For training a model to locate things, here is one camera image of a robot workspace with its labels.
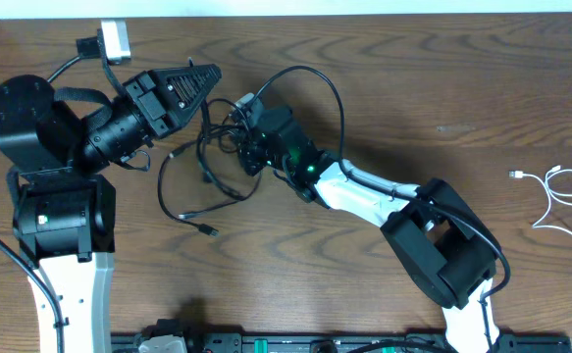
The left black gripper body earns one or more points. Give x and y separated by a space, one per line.
151 106

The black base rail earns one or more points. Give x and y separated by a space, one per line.
236 342

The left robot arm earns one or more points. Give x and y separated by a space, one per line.
60 140

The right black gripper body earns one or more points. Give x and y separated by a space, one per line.
253 158

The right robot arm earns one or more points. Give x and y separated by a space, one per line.
446 250

